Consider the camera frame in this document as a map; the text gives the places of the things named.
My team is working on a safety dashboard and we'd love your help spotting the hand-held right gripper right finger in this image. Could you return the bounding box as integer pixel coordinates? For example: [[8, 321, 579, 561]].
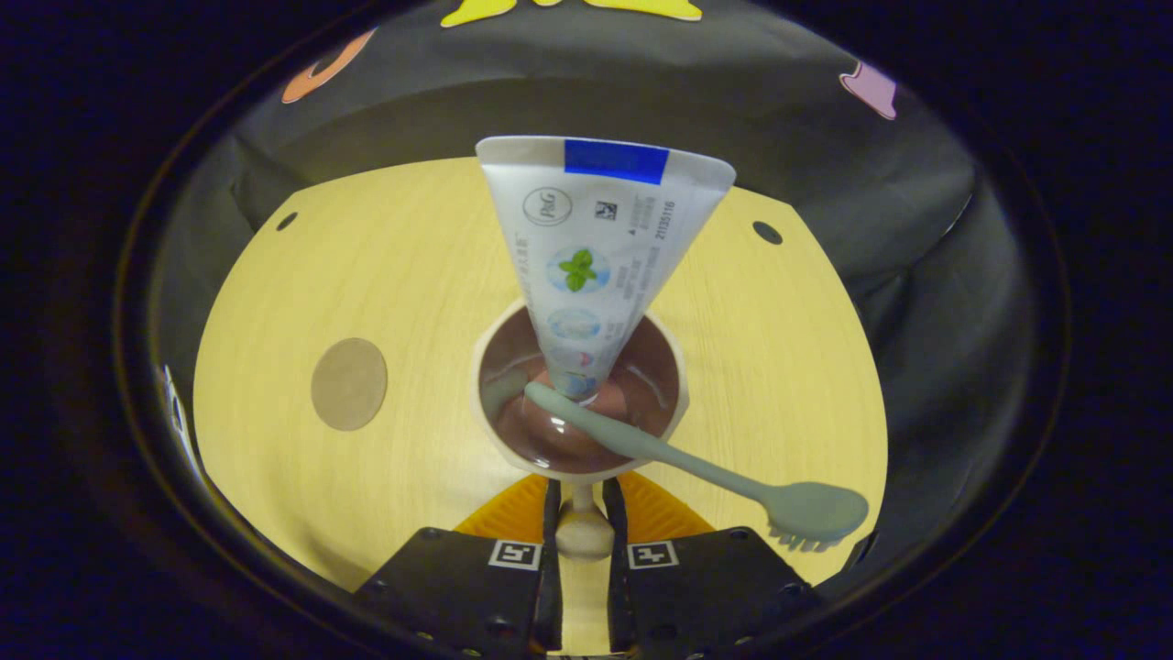
[[605, 472, 826, 656]]

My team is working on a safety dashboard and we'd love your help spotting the pale green toothbrush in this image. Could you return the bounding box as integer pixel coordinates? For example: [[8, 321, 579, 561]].
[[523, 380, 870, 554]]

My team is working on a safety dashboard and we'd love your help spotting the round brown coaster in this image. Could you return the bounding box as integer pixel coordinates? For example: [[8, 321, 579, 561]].
[[311, 337, 389, 433]]

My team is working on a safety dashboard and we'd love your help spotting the white toothpaste tube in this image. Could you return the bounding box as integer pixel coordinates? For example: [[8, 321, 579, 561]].
[[476, 136, 737, 405]]

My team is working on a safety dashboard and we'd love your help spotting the beige cup with brown inside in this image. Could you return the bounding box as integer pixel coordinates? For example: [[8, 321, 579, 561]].
[[470, 298, 690, 561]]

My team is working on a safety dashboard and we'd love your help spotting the black backdrop cloth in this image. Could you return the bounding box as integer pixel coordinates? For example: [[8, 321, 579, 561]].
[[151, 0, 1036, 597]]

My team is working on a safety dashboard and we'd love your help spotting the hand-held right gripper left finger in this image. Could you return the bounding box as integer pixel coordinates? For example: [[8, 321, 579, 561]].
[[356, 472, 563, 657]]

